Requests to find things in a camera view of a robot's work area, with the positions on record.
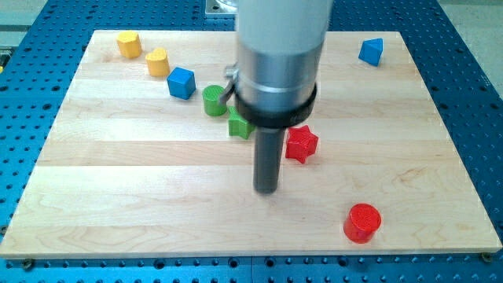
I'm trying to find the black collar tool mount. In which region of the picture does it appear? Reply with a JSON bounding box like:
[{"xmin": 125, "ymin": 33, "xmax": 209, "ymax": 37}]
[{"xmin": 235, "ymin": 85, "xmax": 318, "ymax": 129}]

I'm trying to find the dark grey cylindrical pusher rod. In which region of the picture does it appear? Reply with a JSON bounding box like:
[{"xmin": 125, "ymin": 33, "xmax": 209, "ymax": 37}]
[{"xmin": 253, "ymin": 127, "xmax": 285, "ymax": 194}]

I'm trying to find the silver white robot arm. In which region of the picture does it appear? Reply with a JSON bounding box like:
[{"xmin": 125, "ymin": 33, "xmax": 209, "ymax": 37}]
[{"xmin": 218, "ymin": 0, "xmax": 333, "ymax": 194}]

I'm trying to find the red star block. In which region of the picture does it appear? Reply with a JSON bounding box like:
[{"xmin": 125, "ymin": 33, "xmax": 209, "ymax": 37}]
[{"xmin": 285, "ymin": 125, "xmax": 318, "ymax": 164}]

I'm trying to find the green star block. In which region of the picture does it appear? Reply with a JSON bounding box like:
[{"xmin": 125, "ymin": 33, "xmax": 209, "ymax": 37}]
[{"xmin": 228, "ymin": 106, "xmax": 255, "ymax": 140}]

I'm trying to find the green cylinder block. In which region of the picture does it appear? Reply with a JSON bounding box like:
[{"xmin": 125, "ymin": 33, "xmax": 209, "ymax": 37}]
[{"xmin": 202, "ymin": 85, "xmax": 227, "ymax": 116}]

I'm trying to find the blue cube block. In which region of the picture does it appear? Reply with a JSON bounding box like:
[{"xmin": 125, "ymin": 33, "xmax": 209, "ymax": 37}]
[{"xmin": 167, "ymin": 67, "xmax": 196, "ymax": 100}]

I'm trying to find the light wooden board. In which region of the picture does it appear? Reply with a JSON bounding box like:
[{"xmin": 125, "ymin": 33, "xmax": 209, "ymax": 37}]
[{"xmin": 1, "ymin": 30, "xmax": 501, "ymax": 259}]

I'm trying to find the red cylinder block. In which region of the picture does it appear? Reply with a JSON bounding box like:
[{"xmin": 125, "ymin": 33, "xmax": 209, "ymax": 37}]
[{"xmin": 343, "ymin": 203, "xmax": 382, "ymax": 244}]

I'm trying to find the blue triangle block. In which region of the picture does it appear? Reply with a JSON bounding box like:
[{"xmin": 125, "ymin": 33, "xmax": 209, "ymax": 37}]
[{"xmin": 358, "ymin": 38, "xmax": 384, "ymax": 67}]

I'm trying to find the yellow heart block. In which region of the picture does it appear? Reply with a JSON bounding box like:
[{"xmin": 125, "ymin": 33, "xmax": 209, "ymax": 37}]
[{"xmin": 145, "ymin": 47, "xmax": 171, "ymax": 77}]

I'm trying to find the yellow pentagon block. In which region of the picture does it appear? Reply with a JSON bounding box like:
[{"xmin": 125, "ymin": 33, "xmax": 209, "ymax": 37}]
[{"xmin": 116, "ymin": 31, "xmax": 142, "ymax": 59}]

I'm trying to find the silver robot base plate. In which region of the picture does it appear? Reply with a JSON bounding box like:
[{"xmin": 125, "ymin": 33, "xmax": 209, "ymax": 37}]
[{"xmin": 205, "ymin": 0, "xmax": 238, "ymax": 16}]

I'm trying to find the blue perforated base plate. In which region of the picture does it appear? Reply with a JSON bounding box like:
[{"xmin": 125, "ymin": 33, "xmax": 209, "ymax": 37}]
[{"xmin": 1, "ymin": 1, "xmax": 502, "ymax": 282}]

